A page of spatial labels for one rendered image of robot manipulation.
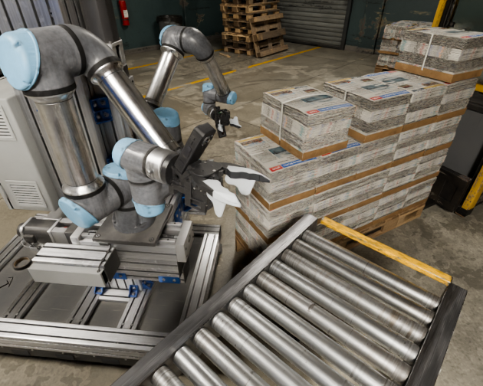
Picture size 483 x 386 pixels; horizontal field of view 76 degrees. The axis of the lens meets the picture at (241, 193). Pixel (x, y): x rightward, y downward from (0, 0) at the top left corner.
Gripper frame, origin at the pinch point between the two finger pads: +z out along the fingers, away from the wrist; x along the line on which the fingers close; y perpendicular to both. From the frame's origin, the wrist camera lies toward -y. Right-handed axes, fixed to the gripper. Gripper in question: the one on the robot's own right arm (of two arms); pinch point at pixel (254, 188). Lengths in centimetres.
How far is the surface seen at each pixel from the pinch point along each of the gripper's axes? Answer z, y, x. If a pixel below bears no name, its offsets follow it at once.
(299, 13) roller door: -329, -40, -839
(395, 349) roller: 35, 43, -18
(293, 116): -28, 11, -91
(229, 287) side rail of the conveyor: -10.4, 42.5, -11.6
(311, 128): -17, 14, -88
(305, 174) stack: -17, 38, -90
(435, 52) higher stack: 19, -17, -175
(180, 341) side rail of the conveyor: -12.1, 44.9, 8.5
